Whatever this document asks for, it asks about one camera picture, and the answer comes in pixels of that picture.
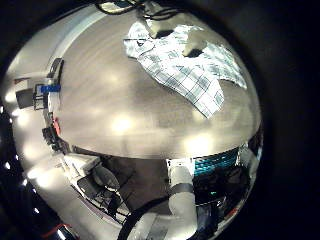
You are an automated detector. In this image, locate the plaid white blue shirt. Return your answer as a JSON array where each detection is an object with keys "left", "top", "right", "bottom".
[{"left": 123, "top": 20, "right": 248, "bottom": 120}]

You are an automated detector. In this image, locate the grey table-edge device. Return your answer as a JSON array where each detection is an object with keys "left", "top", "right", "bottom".
[{"left": 46, "top": 57, "right": 65, "bottom": 81}]

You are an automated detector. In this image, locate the blue box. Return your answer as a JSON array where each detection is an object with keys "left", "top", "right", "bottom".
[{"left": 39, "top": 83, "right": 62, "bottom": 95}]

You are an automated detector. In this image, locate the red black table clamp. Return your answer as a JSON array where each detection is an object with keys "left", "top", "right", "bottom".
[{"left": 41, "top": 113, "right": 69, "bottom": 153}]

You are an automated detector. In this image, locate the black equipment stack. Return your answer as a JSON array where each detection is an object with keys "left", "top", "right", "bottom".
[{"left": 192, "top": 164, "right": 252, "bottom": 231}]

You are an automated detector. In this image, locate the red-edged floor item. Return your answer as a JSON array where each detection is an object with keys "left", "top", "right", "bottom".
[{"left": 40, "top": 222, "right": 78, "bottom": 240}]

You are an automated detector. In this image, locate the black cable bundle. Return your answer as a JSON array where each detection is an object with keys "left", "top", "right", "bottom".
[{"left": 94, "top": 0, "right": 183, "bottom": 21}]

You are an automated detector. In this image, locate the teal cable rack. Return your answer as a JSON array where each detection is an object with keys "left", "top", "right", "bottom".
[{"left": 193, "top": 148, "right": 240, "bottom": 178}]

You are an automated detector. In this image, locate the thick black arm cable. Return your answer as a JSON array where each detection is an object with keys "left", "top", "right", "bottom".
[{"left": 116, "top": 196, "right": 171, "bottom": 240}]

